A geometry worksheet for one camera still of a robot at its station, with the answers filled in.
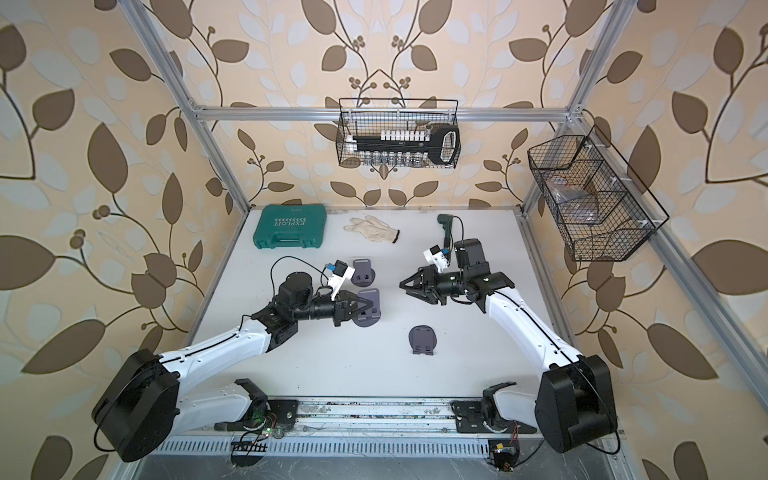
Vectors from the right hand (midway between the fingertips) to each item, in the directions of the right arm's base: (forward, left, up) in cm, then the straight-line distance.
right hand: (404, 289), depth 76 cm
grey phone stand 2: (-5, -5, -21) cm, 22 cm away
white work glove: (+37, +10, -18) cm, 42 cm away
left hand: (-3, +10, -1) cm, 10 cm away
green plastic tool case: (+37, +40, -14) cm, 56 cm away
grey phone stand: (-5, +8, -4) cm, 11 cm away
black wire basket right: (+13, -49, +13) cm, 53 cm away
